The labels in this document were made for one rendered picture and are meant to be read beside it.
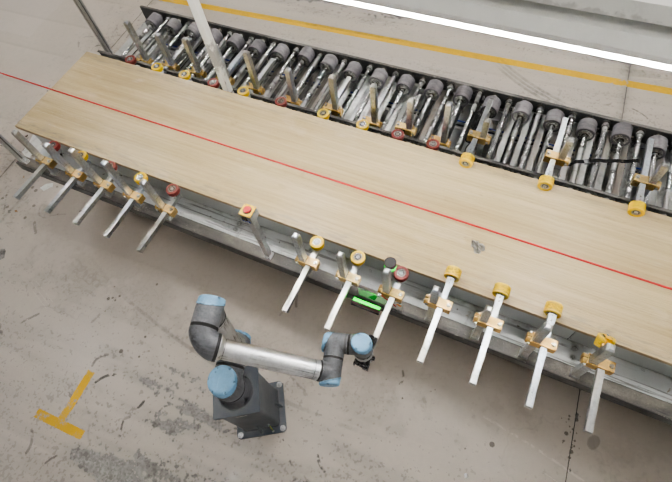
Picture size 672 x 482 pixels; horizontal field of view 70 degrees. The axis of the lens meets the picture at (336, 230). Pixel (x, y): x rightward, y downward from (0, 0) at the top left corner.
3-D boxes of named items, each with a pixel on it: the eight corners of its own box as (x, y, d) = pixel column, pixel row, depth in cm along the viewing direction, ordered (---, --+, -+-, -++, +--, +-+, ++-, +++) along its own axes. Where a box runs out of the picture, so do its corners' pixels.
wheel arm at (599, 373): (590, 434, 205) (592, 433, 203) (582, 431, 206) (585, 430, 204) (605, 355, 220) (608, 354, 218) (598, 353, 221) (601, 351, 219)
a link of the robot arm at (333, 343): (319, 353, 208) (347, 356, 206) (323, 327, 213) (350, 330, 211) (321, 359, 216) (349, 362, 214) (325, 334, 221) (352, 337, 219)
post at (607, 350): (576, 379, 239) (615, 352, 198) (569, 376, 240) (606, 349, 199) (577, 372, 241) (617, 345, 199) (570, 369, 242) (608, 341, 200)
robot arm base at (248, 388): (253, 406, 256) (249, 403, 248) (218, 412, 257) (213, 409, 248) (251, 370, 266) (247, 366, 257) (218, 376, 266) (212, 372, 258)
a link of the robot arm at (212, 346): (181, 351, 185) (344, 387, 201) (190, 320, 191) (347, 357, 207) (179, 357, 195) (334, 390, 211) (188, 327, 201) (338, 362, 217)
